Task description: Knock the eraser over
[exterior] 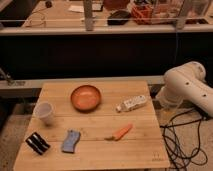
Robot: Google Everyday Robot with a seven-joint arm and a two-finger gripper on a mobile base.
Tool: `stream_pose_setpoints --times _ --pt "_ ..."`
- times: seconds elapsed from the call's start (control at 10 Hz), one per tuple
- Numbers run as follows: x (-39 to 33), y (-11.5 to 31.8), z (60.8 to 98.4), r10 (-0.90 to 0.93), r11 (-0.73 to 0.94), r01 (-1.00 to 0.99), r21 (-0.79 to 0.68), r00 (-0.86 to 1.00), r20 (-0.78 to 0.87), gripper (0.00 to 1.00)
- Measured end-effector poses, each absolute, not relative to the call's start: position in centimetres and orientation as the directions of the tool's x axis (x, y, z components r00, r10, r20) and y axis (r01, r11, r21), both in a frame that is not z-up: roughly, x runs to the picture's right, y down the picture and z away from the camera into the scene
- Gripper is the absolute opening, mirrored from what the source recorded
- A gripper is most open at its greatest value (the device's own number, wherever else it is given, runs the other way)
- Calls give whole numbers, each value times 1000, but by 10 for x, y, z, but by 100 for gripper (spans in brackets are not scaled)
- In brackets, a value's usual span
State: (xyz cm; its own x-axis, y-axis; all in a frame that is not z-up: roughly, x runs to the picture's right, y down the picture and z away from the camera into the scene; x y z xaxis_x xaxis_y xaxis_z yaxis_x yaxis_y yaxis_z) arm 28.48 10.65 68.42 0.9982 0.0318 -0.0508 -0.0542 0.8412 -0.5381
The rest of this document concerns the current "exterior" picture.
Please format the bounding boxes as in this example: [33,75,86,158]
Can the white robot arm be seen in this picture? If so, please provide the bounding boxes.
[156,61,213,118]

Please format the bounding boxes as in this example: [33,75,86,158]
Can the orange wooden bowl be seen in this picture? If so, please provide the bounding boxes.
[70,85,101,112]

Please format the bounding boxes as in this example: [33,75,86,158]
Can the white plastic bottle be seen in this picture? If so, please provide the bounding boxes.
[116,95,147,113]

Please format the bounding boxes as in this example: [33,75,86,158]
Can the wooden table board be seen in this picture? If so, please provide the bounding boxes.
[14,81,170,171]

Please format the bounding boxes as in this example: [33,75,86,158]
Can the orange toy carrot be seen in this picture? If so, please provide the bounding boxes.
[106,124,133,141]

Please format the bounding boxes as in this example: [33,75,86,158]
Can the clear plastic cup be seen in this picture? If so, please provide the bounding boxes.
[33,102,54,126]

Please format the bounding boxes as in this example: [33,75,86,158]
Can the black object on shelf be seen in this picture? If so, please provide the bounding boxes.
[107,10,131,26]

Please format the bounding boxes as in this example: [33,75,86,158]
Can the orange crate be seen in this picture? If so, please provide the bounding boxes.
[131,5,153,25]

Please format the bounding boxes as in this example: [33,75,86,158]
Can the black battery holder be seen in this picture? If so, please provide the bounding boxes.
[25,132,50,155]

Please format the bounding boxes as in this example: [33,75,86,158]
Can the grey metal post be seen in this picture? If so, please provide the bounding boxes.
[83,0,93,31]

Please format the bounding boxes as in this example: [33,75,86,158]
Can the black floor cables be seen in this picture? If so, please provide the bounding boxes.
[159,107,210,171]

